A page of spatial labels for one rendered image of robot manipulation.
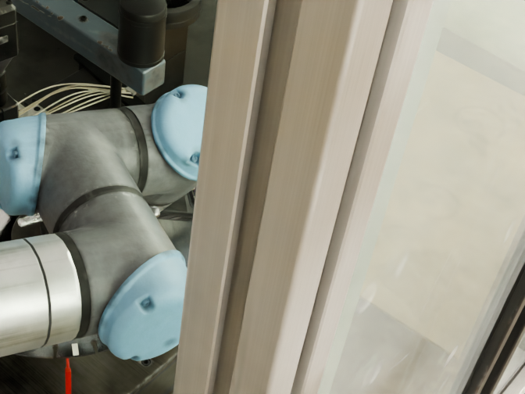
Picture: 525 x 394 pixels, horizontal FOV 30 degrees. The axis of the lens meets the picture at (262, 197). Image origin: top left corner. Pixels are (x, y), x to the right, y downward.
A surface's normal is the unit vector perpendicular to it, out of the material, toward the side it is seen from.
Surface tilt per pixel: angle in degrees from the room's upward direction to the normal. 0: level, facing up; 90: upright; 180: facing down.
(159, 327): 90
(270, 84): 90
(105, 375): 0
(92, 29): 0
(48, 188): 52
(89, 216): 28
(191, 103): 33
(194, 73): 0
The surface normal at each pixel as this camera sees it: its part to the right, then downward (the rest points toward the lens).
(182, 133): 0.49, -0.29
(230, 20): -0.63, 0.48
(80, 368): 0.13, -0.70
